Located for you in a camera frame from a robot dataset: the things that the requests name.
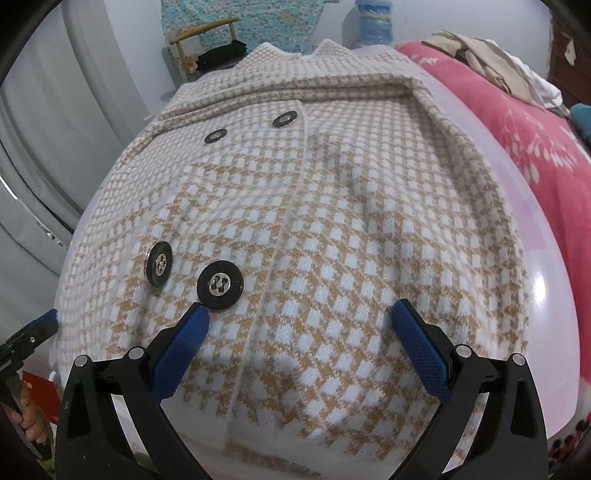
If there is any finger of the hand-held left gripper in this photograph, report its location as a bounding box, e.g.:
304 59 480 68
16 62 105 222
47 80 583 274
9 308 60 357

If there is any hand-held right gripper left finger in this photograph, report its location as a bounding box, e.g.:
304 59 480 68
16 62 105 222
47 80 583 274
55 302 211 480

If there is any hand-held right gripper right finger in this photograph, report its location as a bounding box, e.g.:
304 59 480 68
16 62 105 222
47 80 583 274
392 298 548 480

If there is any beige white houndstooth coat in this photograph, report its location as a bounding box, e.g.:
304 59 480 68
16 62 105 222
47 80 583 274
48 39 532 480

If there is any beige clothes pile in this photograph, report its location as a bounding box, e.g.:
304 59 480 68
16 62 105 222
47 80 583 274
422 30 522 100

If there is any person's left hand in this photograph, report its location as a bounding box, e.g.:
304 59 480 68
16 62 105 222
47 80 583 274
9 393 47 442

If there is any red box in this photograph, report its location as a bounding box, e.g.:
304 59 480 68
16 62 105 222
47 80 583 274
21 371 58 394

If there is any printed bed sheet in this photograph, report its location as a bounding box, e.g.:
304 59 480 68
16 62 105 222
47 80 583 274
547 378 591 480

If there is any white curtain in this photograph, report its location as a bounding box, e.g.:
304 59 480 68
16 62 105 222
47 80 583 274
0 0 181 273

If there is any pink floral blanket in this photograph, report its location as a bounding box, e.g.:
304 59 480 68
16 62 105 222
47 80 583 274
397 41 591 384

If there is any white cloth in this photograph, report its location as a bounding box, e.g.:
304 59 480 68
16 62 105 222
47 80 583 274
485 39 564 109

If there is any brown wooden door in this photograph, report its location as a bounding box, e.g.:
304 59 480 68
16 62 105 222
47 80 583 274
549 14 591 112

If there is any wooden chair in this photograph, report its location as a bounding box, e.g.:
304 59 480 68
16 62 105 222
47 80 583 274
168 17 250 75

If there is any blue water bottle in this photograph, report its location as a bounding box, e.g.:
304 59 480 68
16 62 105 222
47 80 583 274
355 0 393 44

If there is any teal floral wall cloth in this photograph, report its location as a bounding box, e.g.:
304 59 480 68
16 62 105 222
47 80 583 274
161 0 326 51

